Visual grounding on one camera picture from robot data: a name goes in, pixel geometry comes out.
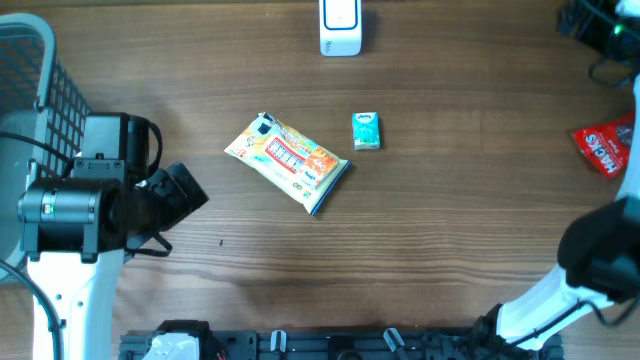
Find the red candy bag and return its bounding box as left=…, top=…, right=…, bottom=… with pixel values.
left=572, top=112, right=635, bottom=179

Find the white barcode scanner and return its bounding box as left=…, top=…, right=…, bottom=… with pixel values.
left=318, top=0, right=363, bottom=57

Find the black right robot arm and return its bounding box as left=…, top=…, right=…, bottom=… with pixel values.
left=465, top=1, right=639, bottom=359

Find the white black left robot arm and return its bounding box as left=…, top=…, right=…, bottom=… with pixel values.
left=17, top=113, right=208, bottom=359

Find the grey black shopping basket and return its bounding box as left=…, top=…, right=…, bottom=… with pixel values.
left=1, top=13, right=91, bottom=270

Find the teal tissue pack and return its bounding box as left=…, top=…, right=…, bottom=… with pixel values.
left=352, top=112, right=381, bottom=151

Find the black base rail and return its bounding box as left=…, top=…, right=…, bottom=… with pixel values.
left=118, top=320, right=564, bottom=360

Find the yellow wet wipes pack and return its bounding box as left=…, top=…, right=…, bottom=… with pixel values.
left=225, top=112, right=351, bottom=216

